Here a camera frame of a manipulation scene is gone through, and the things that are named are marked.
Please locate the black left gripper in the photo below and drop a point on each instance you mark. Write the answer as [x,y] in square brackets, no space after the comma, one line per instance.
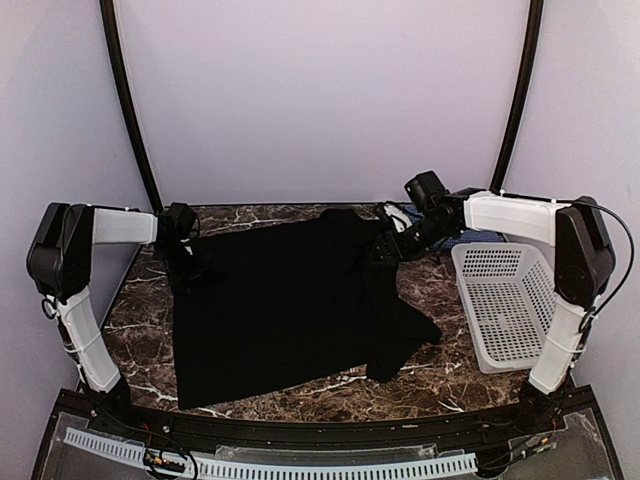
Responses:
[201,265]

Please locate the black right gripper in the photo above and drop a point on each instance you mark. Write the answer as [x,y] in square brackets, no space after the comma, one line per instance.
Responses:
[383,241]

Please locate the blue checkered shirt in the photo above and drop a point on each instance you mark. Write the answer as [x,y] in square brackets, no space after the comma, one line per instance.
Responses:
[467,236]

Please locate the black garment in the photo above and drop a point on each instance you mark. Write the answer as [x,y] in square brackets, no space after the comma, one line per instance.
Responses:
[279,306]

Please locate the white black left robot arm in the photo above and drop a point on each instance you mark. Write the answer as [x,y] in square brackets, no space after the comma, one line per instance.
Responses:
[59,261]

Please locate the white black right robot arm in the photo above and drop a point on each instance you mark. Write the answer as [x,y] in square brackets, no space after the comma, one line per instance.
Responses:
[572,237]

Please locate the white plastic laundry basket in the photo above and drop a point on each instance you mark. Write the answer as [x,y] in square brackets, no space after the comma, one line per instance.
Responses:
[507,293]

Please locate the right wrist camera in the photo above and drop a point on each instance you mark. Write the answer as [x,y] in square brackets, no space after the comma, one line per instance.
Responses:
[394,216]

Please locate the black front table rail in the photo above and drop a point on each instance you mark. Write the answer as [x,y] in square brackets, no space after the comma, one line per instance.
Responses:
[474,431]

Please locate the black right corner post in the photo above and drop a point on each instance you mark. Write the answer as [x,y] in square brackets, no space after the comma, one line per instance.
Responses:
[518,103]

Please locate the black corner post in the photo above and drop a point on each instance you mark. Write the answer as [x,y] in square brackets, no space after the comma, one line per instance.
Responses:
[518,103]
[123,90]

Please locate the white slotted cable duct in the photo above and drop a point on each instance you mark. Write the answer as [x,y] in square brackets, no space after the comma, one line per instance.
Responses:
[417,462]

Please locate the black left corner post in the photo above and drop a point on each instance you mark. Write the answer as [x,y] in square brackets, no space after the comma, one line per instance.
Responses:
[123,90]

